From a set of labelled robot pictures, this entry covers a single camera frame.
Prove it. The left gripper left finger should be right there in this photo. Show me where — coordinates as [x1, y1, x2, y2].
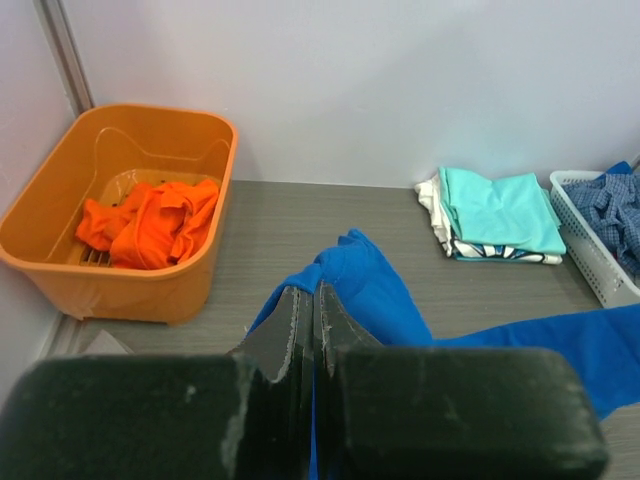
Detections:
[1, 287, 313, 479]

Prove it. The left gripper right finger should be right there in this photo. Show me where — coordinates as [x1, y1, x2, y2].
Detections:
[315, 283, 609, 479]

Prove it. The blue t shirt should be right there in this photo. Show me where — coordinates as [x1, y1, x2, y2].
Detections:
[245, 229, 639, 479]

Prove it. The orange t shirt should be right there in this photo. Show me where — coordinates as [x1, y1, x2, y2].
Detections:
[75, 179, 220, 270]

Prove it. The folded white printed t shirt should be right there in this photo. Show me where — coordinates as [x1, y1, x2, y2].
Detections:
[414, 174, 562, 265]

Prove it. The orange plastic tub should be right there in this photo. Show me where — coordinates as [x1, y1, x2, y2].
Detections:
[1, 104, 238, 324]

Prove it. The folded teal t shirt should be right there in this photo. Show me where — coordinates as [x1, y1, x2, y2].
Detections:
[439, 167, 566, 255]

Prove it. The white plastic laundry basket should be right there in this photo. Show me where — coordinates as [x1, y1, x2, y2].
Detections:
[550, 170, 639, 308]

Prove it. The blue checkered shirt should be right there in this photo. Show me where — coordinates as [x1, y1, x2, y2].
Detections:
[564, 173, 639, 277]

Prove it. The blue cloth in basket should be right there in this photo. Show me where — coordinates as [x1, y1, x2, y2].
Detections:
[606, 161, 633, 175]

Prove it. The left aluminium corner post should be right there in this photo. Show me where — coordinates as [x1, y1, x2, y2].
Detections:
[34, 0, 95, 117]

